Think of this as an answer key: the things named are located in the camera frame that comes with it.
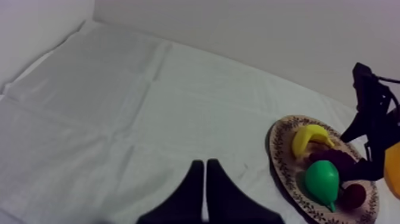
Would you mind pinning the yellow plastic basket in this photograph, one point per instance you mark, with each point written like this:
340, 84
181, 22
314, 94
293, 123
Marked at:
393, 172

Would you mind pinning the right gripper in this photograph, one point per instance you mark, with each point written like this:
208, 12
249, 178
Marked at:
376, 119

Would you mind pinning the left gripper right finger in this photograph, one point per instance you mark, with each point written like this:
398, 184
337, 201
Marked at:
225, 203

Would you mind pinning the small red fruit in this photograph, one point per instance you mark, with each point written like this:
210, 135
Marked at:
354, 196

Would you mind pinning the green toy pear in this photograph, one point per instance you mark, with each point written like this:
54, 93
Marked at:
322, 181

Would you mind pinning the yellow toy banana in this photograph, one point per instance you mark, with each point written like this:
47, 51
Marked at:
307, 135

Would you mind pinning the round wooden board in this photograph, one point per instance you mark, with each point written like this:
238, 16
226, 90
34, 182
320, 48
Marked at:
286, 162

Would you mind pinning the purple toy grapes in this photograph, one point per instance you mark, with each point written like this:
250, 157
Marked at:
336, 159

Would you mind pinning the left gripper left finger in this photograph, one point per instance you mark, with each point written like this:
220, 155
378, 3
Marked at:
187, 200

